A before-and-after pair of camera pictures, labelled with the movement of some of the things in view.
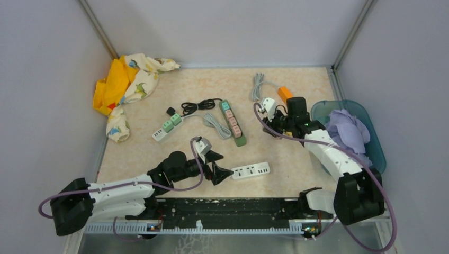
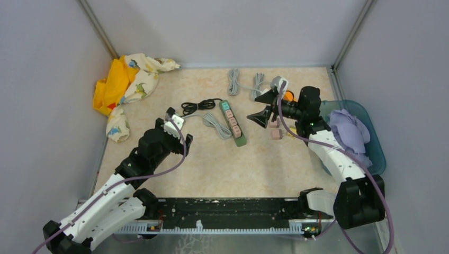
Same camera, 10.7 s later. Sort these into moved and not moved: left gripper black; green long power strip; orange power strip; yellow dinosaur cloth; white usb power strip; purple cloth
Moved: white usb power strip; left gripper black
Not moved: purple cloth; orange power strip; green long power strip; yellow dinosaur cloth
